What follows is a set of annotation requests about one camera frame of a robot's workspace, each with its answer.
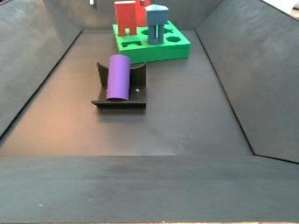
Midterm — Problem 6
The blue pentagon block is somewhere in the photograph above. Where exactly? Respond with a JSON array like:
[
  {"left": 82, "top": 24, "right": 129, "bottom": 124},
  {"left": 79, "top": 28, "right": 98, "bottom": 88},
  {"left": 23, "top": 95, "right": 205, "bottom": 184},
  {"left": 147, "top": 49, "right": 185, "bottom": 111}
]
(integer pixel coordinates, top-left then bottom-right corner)
[{"left": 145, "top": 4, "right": 169, "bottom": 45}]

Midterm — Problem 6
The black curved holder stand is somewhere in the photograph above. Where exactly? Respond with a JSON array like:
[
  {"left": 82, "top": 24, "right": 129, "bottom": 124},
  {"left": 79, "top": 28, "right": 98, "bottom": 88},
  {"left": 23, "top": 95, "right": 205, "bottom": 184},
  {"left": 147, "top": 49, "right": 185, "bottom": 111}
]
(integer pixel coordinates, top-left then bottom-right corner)
[{"left": 91, "top": 63, "right": 147, "bottom": 109}]

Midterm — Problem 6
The purple cylinder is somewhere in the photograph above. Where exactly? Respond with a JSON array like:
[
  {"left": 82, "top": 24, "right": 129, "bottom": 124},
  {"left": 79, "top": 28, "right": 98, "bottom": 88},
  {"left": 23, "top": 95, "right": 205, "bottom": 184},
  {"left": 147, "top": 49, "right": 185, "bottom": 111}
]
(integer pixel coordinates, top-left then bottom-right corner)
[{"left": 107, "top": 54, "right": 131, "bottom": 101}]

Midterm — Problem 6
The red rectangular block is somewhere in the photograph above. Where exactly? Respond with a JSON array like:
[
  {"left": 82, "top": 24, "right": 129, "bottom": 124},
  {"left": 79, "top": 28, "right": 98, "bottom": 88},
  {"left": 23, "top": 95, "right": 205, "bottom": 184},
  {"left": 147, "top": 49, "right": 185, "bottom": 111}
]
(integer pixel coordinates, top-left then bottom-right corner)
[{"left": 115, "top": 1, "right": 137, "bottom": 37}]

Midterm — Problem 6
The green shape sorter board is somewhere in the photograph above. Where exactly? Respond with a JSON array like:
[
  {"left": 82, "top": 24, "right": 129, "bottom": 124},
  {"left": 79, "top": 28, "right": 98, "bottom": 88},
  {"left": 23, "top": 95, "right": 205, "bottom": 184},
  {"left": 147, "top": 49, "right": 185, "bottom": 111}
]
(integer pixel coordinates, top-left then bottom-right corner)
[{"left": 113, "top": 21, "right": 192, "bottom": 64}]

